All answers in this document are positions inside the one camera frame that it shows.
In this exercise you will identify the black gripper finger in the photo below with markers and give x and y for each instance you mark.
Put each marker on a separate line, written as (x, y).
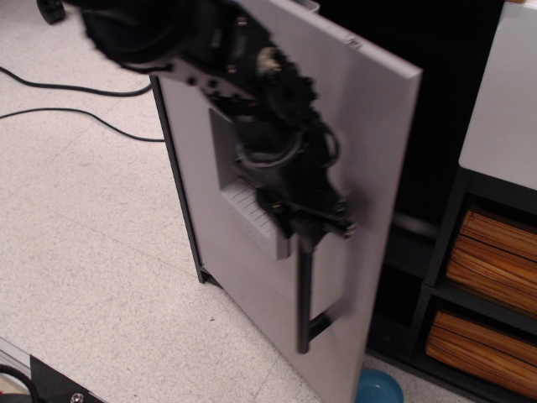
(278, 213)
(312, 231)

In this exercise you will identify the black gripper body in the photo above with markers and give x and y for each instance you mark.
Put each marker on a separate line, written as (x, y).
(298, 178)

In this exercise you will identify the black fridge door handle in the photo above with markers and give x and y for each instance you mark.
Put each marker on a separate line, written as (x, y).
(307, 328)

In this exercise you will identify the grey toy fridge door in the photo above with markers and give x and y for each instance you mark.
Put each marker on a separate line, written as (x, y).
(366, 96)

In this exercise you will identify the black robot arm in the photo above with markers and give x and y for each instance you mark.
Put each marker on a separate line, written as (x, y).
(283, 148)

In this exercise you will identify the grey water dispenser panel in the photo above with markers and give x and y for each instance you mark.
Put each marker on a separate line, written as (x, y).
(240, 197)

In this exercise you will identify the dark grey shelf unit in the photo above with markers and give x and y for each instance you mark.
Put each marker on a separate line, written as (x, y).
(506, 200)

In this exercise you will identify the blue bowl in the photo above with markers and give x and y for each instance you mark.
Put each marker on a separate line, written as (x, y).
(377, 386)

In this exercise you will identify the grey door bin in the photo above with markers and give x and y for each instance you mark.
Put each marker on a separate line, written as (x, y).
(310, 5)

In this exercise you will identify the upper woven wood basket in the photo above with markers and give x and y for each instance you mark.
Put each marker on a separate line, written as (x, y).
(495, 257)

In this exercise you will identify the woven wood basket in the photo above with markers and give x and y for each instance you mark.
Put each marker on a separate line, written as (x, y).
(483, 351)
(495, 257)

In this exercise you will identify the white countertop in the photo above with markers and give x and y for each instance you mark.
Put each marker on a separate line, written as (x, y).
(501, 137)

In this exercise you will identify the lower woven wood basket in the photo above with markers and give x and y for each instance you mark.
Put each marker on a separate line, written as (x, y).
(483, 351)

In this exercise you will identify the black caster wheel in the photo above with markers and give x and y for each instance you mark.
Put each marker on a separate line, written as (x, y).
(52, 11)

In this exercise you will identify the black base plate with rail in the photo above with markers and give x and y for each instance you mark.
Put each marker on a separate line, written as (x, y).
(25, 378)

